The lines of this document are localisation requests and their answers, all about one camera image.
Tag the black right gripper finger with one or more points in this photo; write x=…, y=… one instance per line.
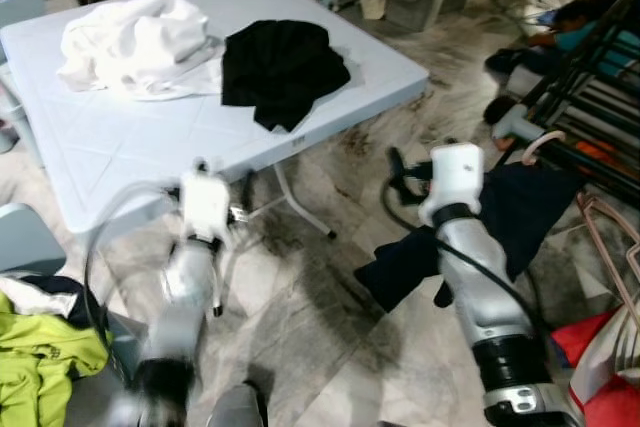
x=397, y=161

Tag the navy blue fleece garment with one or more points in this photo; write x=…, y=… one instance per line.
x=530, y=207

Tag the black garment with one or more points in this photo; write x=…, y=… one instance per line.
x=280, y=67

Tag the lime green garment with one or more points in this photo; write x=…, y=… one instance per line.
x=50, y=367

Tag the red garment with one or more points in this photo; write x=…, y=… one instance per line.
x=600, y=402

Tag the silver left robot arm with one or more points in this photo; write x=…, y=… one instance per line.
x=185, y=287

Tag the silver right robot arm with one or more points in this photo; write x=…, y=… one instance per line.
x=475, y=277

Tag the light blue folding table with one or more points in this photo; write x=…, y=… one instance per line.
x=150, y=147

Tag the cream plastic cup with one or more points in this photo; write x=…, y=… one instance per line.
x=373, y=7

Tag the white crumpled garment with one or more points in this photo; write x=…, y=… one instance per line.
x=135, y=42

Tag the grey left robot leg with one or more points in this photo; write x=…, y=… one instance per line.
x=235, y=407

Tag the black metal drying rack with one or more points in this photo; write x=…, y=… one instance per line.
x=600, y=77

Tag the child in teal shirt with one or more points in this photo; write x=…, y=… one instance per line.
x=575, y=37

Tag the white and navy garment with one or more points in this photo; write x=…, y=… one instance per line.
x=40, y=297

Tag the white striped cloth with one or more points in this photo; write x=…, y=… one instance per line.
x=610, y=347

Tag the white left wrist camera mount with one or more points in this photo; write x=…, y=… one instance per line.
x=205, y=207

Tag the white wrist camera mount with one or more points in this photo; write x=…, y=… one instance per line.
x=205, y=207
x=455, y=177

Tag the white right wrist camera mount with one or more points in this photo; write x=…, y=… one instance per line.
x=455, y=177

